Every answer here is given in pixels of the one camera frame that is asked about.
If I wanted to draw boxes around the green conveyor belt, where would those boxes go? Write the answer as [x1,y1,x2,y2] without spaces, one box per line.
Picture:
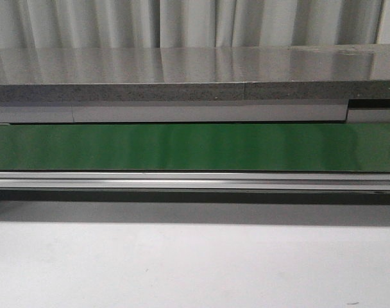
[0,123,390,173]

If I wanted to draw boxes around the grey stone-look back counter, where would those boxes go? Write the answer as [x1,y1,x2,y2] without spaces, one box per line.
[0,44,390,102]

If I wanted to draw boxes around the grey conveyor rear side panel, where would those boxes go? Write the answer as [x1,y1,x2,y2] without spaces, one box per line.
[0,99,390,124]

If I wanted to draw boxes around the white pleated curtain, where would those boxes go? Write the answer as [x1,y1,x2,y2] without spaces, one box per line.
[0,1,384,49]

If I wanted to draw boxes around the aluminium conveyor front rail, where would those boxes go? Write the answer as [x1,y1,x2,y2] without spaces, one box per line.
[0,171,390,192]

